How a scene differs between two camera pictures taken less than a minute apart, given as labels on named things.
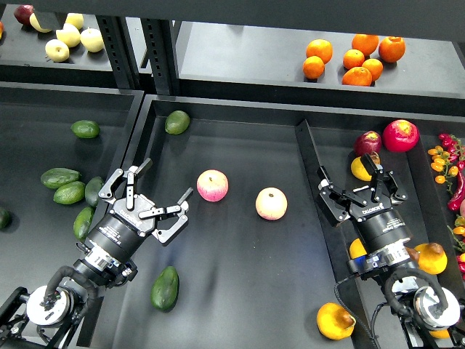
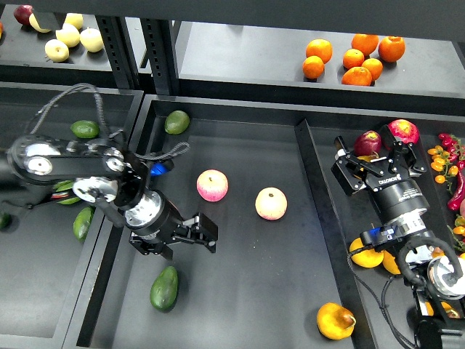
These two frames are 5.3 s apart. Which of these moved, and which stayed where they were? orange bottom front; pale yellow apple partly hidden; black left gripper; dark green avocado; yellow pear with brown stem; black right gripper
Moved: black left gripper; black right gripper
Stayed: orange bottom front; dark green avocado; pale yellow apple partly hidden; yellow pear with brown stem
